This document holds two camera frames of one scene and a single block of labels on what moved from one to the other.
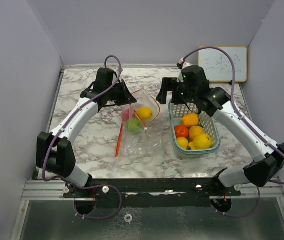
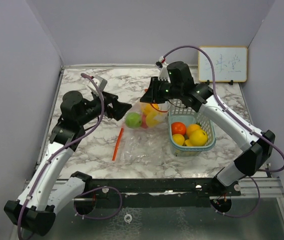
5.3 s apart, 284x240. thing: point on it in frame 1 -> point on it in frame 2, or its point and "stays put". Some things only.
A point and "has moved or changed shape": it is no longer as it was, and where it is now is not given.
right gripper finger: [168, 84] -> [153, 95]
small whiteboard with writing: [217, 65] stays put
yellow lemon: [145, 113] -> [147, 107]
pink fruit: [126, 113] -> [144, 123]
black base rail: [158, 193] stays put
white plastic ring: [127, 220] stays put
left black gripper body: [115, 93] -> [94, 108]
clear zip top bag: [135, 139] has moved or changed shape
